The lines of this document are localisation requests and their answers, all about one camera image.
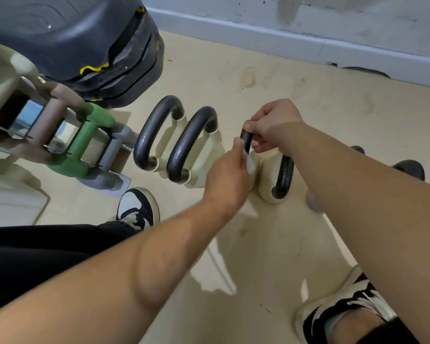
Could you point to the green dumbbell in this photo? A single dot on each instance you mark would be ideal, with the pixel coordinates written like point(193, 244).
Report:
point(89, 136)

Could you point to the black and white shoe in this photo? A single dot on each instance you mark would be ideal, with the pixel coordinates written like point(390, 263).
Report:
point(344, 304)
point(138, 207)

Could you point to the black trousers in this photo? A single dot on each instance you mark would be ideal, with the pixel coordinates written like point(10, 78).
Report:
point(39, 254)

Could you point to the stack of dark grey step platforms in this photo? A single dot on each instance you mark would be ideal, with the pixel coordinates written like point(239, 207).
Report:
point(75, 35)

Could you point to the white wipe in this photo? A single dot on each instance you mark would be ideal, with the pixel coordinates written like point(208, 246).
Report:
point(250, 164)

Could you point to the person's left hand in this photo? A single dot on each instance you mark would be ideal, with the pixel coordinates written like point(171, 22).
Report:
point(225, 179)

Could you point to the mauve dumbbell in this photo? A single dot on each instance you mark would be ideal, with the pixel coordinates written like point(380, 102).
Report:
point(53, 114)

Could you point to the person's right thumb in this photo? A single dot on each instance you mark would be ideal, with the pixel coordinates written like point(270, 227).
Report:
point(263, 145)

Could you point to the cream dumbbell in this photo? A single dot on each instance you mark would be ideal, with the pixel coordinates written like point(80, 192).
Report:
point(10, 64)

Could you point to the person's left thumb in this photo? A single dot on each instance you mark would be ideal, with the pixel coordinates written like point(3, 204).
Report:
point(238, 148)

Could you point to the person's right hand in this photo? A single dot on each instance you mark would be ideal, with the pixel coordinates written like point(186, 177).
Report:
point(277, 121)

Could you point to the person's left forearm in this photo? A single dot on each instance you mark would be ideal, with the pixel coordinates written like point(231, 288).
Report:
point(129, 275)

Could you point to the person's right forearm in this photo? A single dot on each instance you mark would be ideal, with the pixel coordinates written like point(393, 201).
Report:
point(362, 204)

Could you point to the grey dumbbell rack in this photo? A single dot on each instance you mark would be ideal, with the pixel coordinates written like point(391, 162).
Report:
point(120, 137)

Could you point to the black and white left shoe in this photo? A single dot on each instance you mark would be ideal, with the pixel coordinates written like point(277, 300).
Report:
point(138, 207)

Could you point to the black and white right shoe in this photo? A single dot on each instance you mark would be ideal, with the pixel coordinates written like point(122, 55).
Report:
point(344, 304)

